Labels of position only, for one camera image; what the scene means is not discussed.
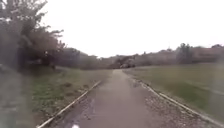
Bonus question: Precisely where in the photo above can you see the gravel strip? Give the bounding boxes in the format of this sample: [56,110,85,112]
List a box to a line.
[128,74,221,128]

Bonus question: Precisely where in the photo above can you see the row of trees and bushes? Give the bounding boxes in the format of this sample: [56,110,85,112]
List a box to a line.
[63,42,224,70]

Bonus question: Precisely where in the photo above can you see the pale kerb beside verge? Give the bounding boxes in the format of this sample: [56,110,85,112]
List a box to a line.
[35,79,103,128]

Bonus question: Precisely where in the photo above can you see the grass sports field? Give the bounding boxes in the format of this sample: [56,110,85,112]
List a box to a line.
[124,63,224,124]

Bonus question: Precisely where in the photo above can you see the rough grass verge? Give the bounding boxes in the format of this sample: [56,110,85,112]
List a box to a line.
[0,66,113,128]

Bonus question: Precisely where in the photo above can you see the stone kerb beside field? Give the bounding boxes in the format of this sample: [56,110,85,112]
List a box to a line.
[133,78,224,127]

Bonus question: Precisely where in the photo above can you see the grey asphalt path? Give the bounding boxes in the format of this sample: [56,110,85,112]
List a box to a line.
[49,68,214,128]

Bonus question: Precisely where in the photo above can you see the large leafy tree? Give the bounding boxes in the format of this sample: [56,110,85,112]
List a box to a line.
[0,0,66,73]

